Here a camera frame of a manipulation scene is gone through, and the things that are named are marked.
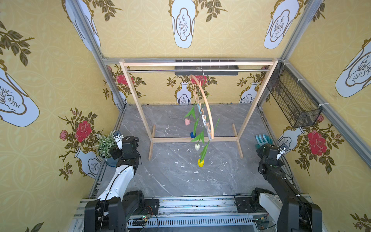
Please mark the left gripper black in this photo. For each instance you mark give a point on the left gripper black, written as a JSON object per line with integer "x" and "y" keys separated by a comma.
{"x": 115, "y": 152}

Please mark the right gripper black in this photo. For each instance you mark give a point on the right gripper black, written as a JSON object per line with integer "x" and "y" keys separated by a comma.
{"x": 263, "y": 147}

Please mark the pink artificial tulip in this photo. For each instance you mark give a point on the pink artificial tulip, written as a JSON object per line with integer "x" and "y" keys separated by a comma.
{"x": 190, "y": 114}

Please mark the blue artificial tulip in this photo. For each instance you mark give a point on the blue artificial tulip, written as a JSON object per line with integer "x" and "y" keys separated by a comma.
{"x": 193, "y": 134}

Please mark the yellow artificial tulip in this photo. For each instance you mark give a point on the yellow artificial tulip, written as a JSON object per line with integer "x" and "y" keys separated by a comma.
{"x": 203, "y": 153}

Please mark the curved wooden clip hanger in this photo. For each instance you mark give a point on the curved wooden clip hanger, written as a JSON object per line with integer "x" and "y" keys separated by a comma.
{"x": 204, "y": 106}

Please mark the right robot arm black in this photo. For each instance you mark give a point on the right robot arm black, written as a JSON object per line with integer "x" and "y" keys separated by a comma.
{"x": 290, "y": 211}

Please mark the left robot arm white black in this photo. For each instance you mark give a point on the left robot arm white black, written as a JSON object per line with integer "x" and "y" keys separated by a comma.
{"x": 114, "y": 207}

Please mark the potted green plant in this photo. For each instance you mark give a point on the potted green plant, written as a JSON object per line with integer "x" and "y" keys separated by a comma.
{"x": 108, "y": 148}

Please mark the metal rack rod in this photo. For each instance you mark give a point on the metal rack rod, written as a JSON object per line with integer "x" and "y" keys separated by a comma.
{"x": 217, "y": 70}

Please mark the black vent panel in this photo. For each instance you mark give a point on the black vent panel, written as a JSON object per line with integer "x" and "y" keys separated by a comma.
{"x": 206, "y": 68}

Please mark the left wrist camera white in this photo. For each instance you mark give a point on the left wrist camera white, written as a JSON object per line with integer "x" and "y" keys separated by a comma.
{"x": 118, "y": 138}

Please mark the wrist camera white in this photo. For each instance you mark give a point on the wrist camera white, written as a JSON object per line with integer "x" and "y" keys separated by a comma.
{"x": 118, "y": 138}
{"x": 283, "y": 148}

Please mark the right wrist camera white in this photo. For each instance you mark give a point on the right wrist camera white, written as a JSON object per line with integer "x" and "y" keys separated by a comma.
{"x": 283, "y": 148}

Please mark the black wire mesh basket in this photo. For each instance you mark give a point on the black wire mesh basket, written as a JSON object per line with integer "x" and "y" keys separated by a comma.
{"x": 296, "y": 102}

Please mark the electronics board with wires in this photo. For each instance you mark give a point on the electronics board with wires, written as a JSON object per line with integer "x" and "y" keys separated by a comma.
{"x": 143, "y": 222}

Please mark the metal base rail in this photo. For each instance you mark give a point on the metal base rail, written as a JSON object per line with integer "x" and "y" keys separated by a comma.
{"x": 187, "y": 211}

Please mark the wooden clothes rack frame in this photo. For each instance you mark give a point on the wooden clothes rack frame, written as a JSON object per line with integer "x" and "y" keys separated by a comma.
{"x": 204, "y": 127}

